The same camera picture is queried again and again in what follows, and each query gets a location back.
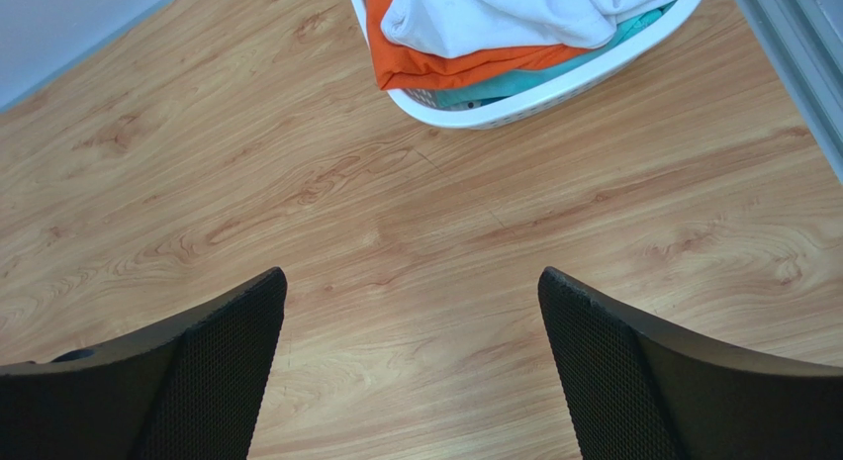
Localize aluminium frame post right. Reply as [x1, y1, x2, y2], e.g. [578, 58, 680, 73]
[735, 0, 842, 178]

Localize white plastic laundry basket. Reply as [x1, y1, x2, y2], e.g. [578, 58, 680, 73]
[350, 0, 702, 130]

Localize teal t shirt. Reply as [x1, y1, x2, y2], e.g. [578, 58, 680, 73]
[433, 1, 675, 110]

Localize orange t shirt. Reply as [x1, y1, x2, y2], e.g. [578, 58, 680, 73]
[365, 0, 589, 90]

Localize white t shirt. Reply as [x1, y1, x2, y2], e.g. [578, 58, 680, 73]
[375, 0, 675, 58]

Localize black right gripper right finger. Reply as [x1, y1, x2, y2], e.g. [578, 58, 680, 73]
[537, 267, 842, 459]

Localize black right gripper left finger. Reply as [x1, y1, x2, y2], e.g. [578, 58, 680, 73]
[1, 267, 288, 459]

